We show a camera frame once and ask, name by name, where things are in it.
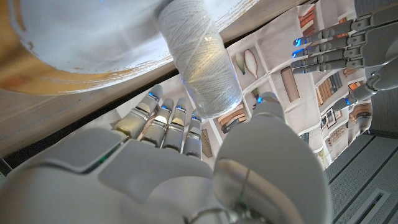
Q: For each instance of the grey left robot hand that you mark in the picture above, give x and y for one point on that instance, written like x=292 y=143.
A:
x=382 y=43

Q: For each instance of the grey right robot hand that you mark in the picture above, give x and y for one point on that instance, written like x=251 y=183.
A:
x=155 y=180

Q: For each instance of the printed bookshelf backdrop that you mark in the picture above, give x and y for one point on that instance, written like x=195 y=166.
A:
x=273 y=56

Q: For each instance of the white gold-rimmed paper plate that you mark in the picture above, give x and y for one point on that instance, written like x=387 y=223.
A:
x=93 y=31

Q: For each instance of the grey perforated panel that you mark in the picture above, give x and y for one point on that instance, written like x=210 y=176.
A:
x=367 y=186

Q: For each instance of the white tape roll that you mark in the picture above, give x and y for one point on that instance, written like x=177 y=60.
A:
x=199 y=56

